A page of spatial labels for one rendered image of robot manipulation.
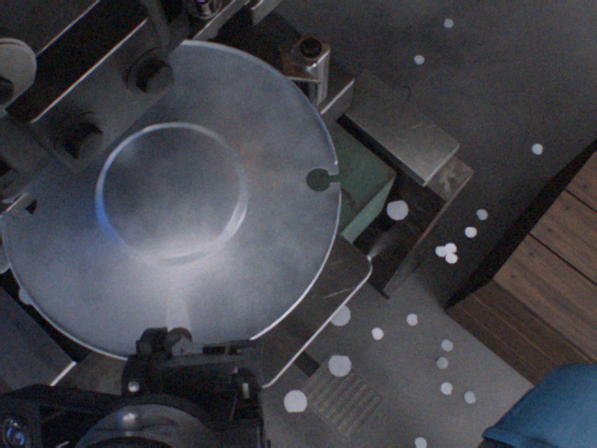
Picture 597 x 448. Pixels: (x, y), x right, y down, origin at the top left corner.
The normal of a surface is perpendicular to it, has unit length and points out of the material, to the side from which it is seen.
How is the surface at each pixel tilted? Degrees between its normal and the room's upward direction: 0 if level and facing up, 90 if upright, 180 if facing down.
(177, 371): 19
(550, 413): 59
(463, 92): 0
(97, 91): 90
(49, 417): 36
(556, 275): 0
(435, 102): 0
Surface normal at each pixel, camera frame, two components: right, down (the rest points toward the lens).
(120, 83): 0.73, 0.65
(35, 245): -0.01, -0.25
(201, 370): 0.01, 0.07
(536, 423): -0.61, -0.76
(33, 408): -0.52, 0.07
